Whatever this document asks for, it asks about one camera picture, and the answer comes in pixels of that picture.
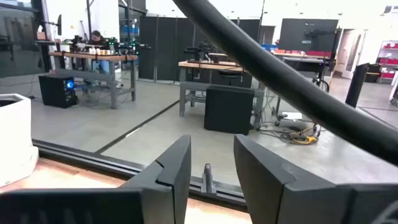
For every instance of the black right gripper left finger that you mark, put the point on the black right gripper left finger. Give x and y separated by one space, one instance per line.
168 174

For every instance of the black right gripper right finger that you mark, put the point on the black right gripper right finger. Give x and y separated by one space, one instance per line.
267 186

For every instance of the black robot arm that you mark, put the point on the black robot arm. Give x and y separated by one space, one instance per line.
200 49

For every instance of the black cabinet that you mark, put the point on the black cabinet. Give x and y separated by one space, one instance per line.
228 109

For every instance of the wooden workbench grey legs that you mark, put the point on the wooden workbench grey legs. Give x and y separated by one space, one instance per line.
93 57
202 65

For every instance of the black stool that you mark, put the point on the black stool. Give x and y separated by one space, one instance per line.
230 74

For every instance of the grey table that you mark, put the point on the grey table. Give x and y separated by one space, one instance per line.
304 63

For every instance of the black robot arms green lights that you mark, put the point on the black robot arms green lights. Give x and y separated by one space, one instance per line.
130 46

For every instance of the black monitor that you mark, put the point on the black monitor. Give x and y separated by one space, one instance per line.
356 87

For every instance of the black computer tower blue light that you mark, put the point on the black computer tower blue light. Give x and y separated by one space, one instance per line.
53 91

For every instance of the person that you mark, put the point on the person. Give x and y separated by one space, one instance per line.
96 37

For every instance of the large black screen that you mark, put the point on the large black screen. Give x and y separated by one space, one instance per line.
292 34

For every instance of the white rack red bins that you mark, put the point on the white rack red bins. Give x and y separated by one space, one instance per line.
388 60

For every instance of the grey rail clamp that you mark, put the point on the grey rail clamp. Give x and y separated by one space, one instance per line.
207 180

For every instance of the black aluminium rig frame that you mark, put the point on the black aluminium rig frame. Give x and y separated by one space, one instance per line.
77 155

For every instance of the black partition wall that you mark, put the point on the black partition wall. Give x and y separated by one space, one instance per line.
164 46

